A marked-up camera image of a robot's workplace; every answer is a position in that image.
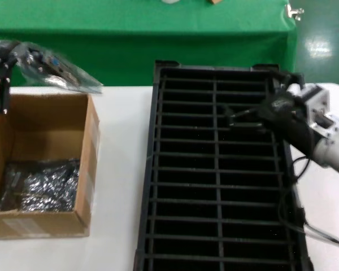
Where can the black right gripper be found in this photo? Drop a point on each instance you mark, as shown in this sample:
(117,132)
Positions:
(288,121)

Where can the clear antistatic packaging bag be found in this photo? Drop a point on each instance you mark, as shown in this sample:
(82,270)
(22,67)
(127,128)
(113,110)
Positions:
(84,82)

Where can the black slotted plastic container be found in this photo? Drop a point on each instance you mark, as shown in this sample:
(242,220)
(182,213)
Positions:
(219,175)

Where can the pile of bagged graphics cards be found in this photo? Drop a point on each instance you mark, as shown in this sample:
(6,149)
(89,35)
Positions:
(42,186)

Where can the small open cardboard box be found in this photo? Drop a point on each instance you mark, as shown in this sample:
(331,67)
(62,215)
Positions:
(215,2)

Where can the large open brown cardboard box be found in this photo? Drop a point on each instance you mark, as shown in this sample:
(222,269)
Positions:
(45,223)

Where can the metal binder clip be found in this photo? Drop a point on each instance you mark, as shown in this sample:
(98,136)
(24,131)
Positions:
(293,12)

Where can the green tablecloth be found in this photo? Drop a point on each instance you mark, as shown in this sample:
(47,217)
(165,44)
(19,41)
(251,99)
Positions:
(130,34)

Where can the white tape roll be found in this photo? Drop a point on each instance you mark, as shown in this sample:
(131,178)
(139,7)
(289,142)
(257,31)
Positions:
(170,1)

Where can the silver right wrist camera unit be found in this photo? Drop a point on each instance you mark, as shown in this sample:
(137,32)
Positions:
(316,98)

